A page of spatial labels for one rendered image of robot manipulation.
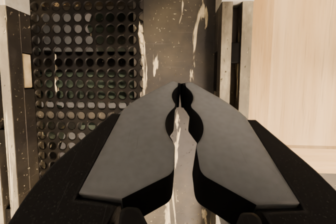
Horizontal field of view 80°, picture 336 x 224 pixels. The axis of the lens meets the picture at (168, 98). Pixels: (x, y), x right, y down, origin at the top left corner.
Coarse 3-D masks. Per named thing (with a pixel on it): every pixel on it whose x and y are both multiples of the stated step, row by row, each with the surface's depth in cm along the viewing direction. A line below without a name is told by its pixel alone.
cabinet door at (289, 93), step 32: (256, 0) 43; (288, 0) 43; (320, 0) 43; (256, 32) 44; (288, 32) 44; (320, 32) 43; (256, 64) 44; (288, 64) 44; (320, 64) 44; (256, 96) 45; (288, 96) 45; (320, 96) 44; (288, 128) 45; (320, 128) 45; (320, 160) 45
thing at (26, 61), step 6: (24, 54) 47; (24, 60) 47; (24, 66) 47; (30, 66) 49; (24, 72) 47; (30, 72) 49; (24, 78) 47; (30, 78) 49; (24, 84) 47; (30, 84) 49
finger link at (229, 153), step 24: (192, 96) 10; (216, 96) 10; (192, 120) 10; (216, 120) 9; (240, 120) 9; (216, 144) 8; (240, 144) 8; (216, 168) 7; (240, 168) 7; (264, 168) 7; (216, 192) 6; (240, 192) 6; (264, 192) 6; (288, 192) 6
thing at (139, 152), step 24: (144, 96) 10; (168, 96) 10; (120, 120) 9; (144, 120) 9; (168, 120) 9; (120, 144) 7; (144, 144) 7; (168, 144) 7; (96, 168) 6; (120, 168) 6; (144, 168) 6; (168, 168) 7; (96, 192) 6; (120, 192) 6; (144, 192) 6; (168, 192) 7
